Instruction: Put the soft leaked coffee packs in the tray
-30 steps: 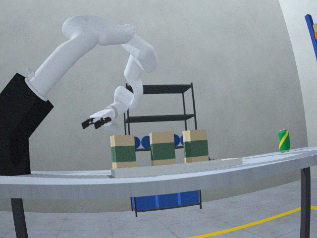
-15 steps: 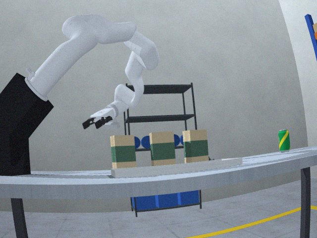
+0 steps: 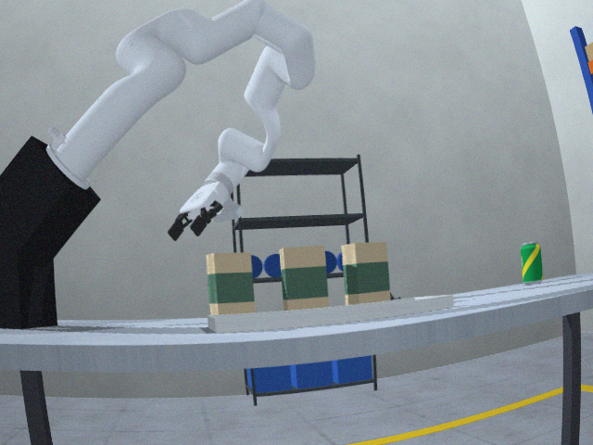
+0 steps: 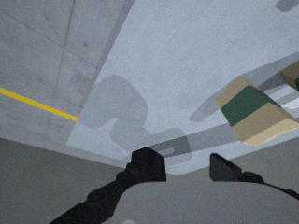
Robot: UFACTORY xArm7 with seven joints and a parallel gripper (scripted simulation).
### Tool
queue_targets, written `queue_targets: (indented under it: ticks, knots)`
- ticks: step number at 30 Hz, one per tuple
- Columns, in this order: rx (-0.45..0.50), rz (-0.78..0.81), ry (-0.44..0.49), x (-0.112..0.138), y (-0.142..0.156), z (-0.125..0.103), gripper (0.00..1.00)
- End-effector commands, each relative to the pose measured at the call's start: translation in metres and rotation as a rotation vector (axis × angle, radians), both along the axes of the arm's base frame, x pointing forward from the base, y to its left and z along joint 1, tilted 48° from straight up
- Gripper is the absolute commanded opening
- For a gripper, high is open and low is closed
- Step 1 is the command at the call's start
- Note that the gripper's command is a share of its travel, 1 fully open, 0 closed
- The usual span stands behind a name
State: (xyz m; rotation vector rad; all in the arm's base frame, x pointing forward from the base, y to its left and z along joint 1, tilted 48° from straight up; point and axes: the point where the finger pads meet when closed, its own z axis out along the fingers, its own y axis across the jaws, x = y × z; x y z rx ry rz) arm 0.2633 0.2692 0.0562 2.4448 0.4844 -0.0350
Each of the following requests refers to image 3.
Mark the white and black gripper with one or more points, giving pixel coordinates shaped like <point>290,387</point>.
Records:
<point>203,200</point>

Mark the green drink can with yellow stripe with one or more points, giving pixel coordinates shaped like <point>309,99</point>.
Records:
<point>531,263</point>

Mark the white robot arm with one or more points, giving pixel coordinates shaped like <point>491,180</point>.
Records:
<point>156,69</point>

